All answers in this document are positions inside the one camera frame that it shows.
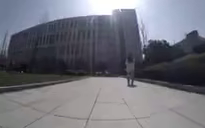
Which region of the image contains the person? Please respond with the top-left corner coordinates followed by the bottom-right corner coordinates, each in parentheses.
top-left (124, 55), bottom-right (137, 88)

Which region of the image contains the large dark ribbed building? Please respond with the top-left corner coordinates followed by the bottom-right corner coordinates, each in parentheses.
top-left (6, 8), bottom-right (144, 76)

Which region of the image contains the grey stone slab paving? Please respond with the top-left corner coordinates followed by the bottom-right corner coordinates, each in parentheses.
top-left (0, 76), bottom-right (205, 128)

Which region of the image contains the group of dark trees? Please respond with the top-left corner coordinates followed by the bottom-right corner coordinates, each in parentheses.
top-left (142, 38), bottom-right (188, 67)

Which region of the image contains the stone kerb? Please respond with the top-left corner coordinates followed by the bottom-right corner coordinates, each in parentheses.
top-left (0, 77), bottom-right (88, 95)

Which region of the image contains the dark hedge slope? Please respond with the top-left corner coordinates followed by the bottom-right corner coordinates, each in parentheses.
top-left (135, 49), bottom-right (205, 88)

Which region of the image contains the grass strip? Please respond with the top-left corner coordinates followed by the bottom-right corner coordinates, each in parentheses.
top-left (0, 70), bottom-right (86, 89)

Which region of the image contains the dark low building with roof box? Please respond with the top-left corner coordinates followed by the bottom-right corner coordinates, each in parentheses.
top-left (172, 29), bottom-right (205, 55)

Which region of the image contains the bare thin tree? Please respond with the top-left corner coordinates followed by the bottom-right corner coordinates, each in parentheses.
top-left (0, 30), bottom-right (10, 69)

